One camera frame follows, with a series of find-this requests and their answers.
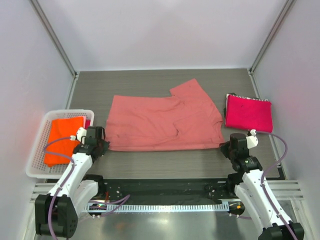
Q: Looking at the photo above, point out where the salmon pink t shirt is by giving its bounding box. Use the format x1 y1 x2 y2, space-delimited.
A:
106 78 225 152

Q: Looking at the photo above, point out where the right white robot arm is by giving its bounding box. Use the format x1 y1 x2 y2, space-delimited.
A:
220 129 305 240

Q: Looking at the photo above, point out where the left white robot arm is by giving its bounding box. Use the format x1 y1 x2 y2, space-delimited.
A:
34 126 110 240

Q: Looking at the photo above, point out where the magenta shirt in basket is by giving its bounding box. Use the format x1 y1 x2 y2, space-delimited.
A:
84 119 91 129

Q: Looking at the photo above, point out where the folded magenta t shirt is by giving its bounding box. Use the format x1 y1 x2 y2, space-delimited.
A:
224 96 273 133

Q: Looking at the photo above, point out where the orange t shirt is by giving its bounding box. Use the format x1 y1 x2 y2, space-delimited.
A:
44 116 85 167

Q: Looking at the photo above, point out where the striped folded shirt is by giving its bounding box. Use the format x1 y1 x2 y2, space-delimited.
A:
226 93 269 102

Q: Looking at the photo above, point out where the white plastic basket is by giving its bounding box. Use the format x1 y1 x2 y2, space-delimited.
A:
25 109 95 179

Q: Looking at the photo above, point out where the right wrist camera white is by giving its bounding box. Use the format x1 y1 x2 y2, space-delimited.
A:
246 129 259 149

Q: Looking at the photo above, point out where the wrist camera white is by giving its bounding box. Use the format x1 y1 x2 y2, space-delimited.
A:
246 129 259 149
70 127 87 144

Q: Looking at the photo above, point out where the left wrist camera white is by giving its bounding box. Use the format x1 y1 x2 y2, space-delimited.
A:
70 127 87 144

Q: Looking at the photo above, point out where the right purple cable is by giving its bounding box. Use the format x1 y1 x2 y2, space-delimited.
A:
229 131 301 240

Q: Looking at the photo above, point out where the purple cable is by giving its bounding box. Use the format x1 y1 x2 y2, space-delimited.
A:
229 131 301 240
43 136 131 240

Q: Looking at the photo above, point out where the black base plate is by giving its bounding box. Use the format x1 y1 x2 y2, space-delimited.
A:
104 178 236 206

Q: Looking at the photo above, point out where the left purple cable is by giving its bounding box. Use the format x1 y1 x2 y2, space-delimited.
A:
43 136 131 240

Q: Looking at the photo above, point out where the slotted cable duct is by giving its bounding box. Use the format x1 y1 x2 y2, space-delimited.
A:
83 202 230 214

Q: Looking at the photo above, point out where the right aluminium frame post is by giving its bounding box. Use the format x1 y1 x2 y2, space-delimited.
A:
248 0 296 75

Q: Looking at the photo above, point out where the aluminium frame post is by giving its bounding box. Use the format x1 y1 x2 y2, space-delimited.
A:
29 0 77 79
248 0 296 75

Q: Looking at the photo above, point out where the left aluminium frame post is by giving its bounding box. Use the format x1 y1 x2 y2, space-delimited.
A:
29 0 77 79

